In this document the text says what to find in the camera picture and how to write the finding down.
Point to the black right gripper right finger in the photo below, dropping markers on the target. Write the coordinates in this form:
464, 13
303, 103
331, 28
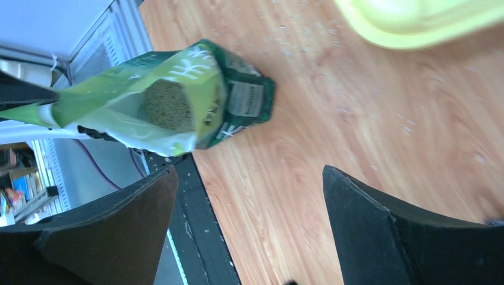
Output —
381, 239

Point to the green cat litter bag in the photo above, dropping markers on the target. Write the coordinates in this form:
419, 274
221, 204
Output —
168, 103

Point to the yellow litter box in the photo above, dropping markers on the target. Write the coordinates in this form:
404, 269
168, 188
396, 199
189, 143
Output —
415, 24

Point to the aluminium frame rail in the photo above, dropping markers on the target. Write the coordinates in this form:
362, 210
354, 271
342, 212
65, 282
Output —
62, 43

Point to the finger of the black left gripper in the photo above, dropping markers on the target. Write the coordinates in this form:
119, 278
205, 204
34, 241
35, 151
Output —
16, 93

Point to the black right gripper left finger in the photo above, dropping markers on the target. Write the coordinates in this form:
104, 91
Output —
116, 239

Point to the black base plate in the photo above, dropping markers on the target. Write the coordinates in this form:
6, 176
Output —
195, 251

